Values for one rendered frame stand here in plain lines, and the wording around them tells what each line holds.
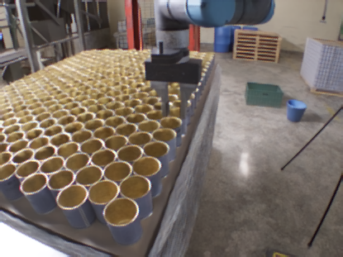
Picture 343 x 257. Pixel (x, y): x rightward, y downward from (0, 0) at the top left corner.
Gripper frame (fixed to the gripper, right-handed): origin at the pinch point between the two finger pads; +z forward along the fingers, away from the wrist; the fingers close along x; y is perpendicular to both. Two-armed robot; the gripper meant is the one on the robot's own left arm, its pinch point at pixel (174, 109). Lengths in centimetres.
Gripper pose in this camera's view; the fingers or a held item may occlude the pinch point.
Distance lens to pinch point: 57.8
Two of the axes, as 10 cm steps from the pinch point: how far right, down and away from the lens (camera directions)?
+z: 0.3, 8.5, 5.3
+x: -9.6, -1.3, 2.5
